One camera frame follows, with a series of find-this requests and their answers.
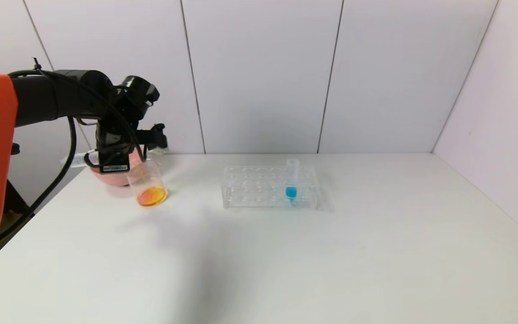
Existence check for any brown cardboard box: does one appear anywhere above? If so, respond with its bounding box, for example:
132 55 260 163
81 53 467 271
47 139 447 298
0 209 32 246

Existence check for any yellow pigment test tube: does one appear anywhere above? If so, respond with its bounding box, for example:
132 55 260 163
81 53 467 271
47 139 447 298
60 152 102 168

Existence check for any clear glass beaker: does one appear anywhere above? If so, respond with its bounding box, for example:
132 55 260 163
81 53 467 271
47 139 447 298
126 159 168 207

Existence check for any clear acrylic test tube rack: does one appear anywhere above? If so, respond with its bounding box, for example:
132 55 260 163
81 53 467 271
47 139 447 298
222 165 320 210

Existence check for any pink plastic bowl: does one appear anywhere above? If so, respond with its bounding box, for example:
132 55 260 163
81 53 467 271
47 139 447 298
89 155 148 187

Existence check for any blue pigment test tube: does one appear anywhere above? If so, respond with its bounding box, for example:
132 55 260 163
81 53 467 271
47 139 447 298
286 158 299 203

